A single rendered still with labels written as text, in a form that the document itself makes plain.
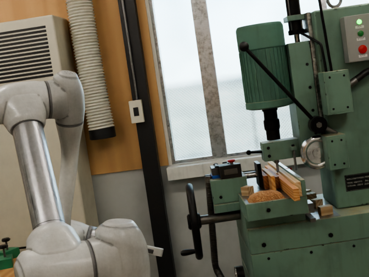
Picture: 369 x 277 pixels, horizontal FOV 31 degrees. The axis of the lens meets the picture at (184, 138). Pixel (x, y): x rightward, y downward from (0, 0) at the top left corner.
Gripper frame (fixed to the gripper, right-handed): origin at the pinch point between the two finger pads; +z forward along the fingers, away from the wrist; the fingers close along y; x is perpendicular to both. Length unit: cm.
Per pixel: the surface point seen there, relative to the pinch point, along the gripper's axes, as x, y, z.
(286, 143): -52, -7, 40
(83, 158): -11, 130, -48
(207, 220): -17.2, -5.8, 17.1
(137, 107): -46, 129, -23
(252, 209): -29, -31, 29
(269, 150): -48, -7, 34
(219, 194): -28.0, -8.3, 19.4
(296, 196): -37, -37, 41
